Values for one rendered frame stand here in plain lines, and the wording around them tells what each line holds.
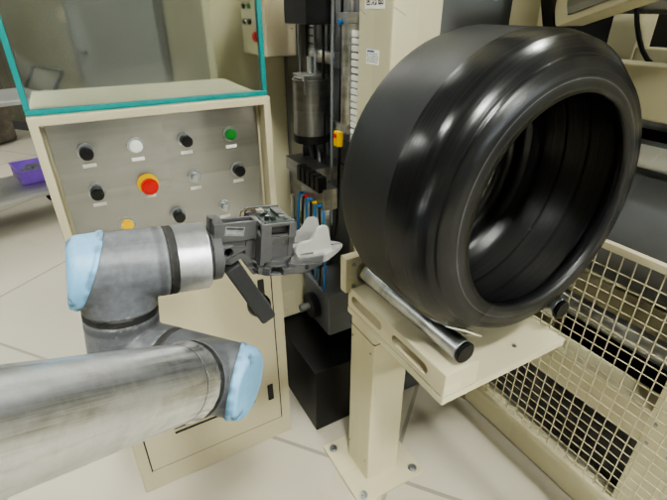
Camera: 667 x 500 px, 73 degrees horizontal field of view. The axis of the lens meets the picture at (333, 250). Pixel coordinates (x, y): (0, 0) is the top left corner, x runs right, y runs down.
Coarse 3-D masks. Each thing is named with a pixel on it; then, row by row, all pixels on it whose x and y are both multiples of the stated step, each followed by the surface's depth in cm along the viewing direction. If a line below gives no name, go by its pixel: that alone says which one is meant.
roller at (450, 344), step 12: (360, 276) 109; (372, 276) 106; (372, 288) 106; (384, 288) 102; (396, 300) 98; (408, 312) 94; (420, 312) 92; (420, 324) 92; (432, 324) 89; (432, 336) 89; (444, 336) 86; (456, 336) 85; (444, 348) 86; (456, 348) 84; (468, 348) 84
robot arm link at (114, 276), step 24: (72, 240) 51; (96, 240) 52; (120, 240) 53; (144, 240) 54; (168, 240) 55; (72, 264) 50; (96, 264) 50; (120, 264) 52; (144, 264) 53; (168, 264) 54; (72, 288) 50; (96, 288) 51; (120, 288) 52; (144, 288) 54; (168, 288) 56; (96, 312) 53; (120, 312) 53; (144, 312) 55
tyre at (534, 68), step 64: (448, 64) 68; (512, 64) 63; (576, 64) 65; (384, 128) 72; (448, 128) 63; (512, 128) 63; (576, 128) 96; (640, 128) 81; (384, 192) 71; (448, 192) 64; (512, 192) 111; (576, 192) 100; (384, 256) 77; (448, 256) 69; (512, 256) 106; (576, 256) 90; (448, 320) 80; (512, 320) 87
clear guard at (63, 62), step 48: (0, 0) 86; (48, 0) 89; (96, 0) 93; (144, 0) 97; (192, 0) 102; (240, 0) 107; (48, 48) 93; (96, 48) 97; (144, 48) 101; (192, 48) 106; (240, 48) 111; (48, 96) 96; (96, 96) 100; (144, 96) 105; (192, 96) 110; (240, 96) 115
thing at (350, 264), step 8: (344, 256) 107; (352, 256) 107; (344, 264) 107; (352, 264) 107; (360, 264) 109; (344, 272) 108; (352, 272) 109; (344, 280) 109; (352, 280) 110; (360, 280) 111; (344, 288) 110
